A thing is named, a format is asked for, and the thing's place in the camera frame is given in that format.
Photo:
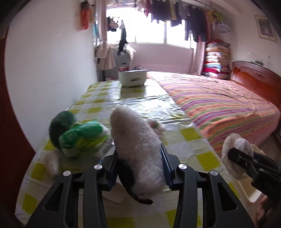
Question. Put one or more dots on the clear plastic bag green contents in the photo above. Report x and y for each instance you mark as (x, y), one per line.
(157, 127)

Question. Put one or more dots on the hanging dark clothes row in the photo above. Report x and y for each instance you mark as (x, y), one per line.
(196, 20)

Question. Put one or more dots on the stack of folded quilts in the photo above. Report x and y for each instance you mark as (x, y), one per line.
(217, 59)

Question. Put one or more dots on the pink curtain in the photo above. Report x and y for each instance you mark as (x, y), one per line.
(101, 7)
(198, 59)

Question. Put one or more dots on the cream plastic trash bin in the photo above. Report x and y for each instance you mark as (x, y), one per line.
(249, 194)

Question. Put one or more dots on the pink curtain left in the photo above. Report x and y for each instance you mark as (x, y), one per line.
(101, 7)

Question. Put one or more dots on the beige garment on curtain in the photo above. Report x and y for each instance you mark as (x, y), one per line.
(105, 56)

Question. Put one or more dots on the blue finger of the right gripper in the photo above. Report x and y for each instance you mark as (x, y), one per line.
(248, 163)

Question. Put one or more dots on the striped bed sheet mattress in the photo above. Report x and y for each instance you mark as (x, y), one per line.
(220, 107)

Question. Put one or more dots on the white paper towel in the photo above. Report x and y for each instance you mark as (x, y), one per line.
(52, 163)

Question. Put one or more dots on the pink curtain right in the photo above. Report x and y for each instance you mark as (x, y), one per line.
(198, 59)

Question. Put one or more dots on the red wooden headboard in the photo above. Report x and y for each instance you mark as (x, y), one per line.
(258, 79)

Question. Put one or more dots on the green tissue pack wrapper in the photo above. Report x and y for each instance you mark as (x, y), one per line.
(85, 138)

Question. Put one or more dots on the black hanging garment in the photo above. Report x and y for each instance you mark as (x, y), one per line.
(123, 40)

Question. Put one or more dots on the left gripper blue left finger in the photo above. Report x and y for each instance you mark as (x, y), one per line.
(110, 166)

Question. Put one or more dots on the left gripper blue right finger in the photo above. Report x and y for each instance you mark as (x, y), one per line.
(170, 164)

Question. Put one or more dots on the orange cloth on wall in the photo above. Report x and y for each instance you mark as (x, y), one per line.
(86, 14)

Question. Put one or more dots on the framed wall picture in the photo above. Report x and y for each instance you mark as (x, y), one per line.
(265, 29)

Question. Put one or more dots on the white flat paper card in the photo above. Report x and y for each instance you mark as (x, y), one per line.
(117, 194)

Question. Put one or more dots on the person's right hand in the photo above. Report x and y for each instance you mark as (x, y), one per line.
(264, 212)

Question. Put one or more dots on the white pen holder box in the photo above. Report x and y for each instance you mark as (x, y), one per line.
(132, 78)

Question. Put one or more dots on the green broccoli plush toy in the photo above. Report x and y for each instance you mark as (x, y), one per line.
(61, 123)

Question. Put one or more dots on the white cabinet under window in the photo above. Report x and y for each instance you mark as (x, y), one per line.
(122, 59)

